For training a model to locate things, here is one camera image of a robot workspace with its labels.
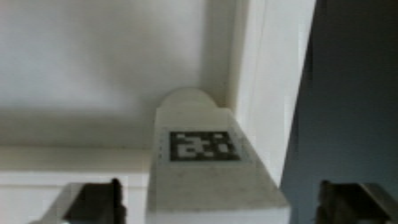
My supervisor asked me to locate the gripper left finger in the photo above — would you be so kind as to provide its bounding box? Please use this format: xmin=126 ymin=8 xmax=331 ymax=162
xmin=29 ymin=178 xmax=128 ymax=224

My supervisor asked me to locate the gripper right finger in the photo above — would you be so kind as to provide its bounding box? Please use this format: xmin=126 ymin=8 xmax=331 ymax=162
xmin=315 ymin=180 xmax=398 ymax=224

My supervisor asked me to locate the white table leg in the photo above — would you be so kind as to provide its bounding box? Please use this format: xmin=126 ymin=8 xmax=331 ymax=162
xmin=146 ymin=88 xmax=292 ymax=224

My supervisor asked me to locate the white square tabletop panel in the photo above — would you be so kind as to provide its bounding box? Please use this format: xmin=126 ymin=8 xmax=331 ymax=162
xmin=0 ymin=0 xmax=316 ymax=224

